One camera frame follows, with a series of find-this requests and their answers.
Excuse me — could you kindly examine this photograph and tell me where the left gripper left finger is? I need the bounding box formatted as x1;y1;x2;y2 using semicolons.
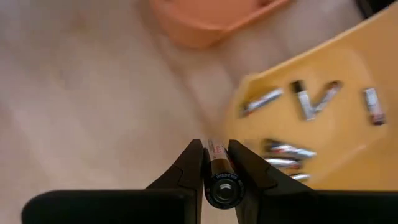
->
145;139;205;224

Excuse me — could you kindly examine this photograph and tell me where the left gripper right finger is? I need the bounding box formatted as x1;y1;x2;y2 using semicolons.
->
228;139;318;224

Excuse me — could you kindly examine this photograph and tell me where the small cylindrical battery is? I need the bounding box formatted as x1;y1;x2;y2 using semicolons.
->
363;88;387;126
290;80;317;121
203;139;246;210
239;88;284;118
290;173;312;182
263;139;317;159
265;157;302;169
313;80;343;114

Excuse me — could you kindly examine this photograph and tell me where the yellow plastic bin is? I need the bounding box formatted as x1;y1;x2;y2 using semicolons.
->
223;1;398;191

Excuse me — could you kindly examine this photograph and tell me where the orange plastic bin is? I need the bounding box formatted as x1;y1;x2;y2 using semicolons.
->
149;0;292;49

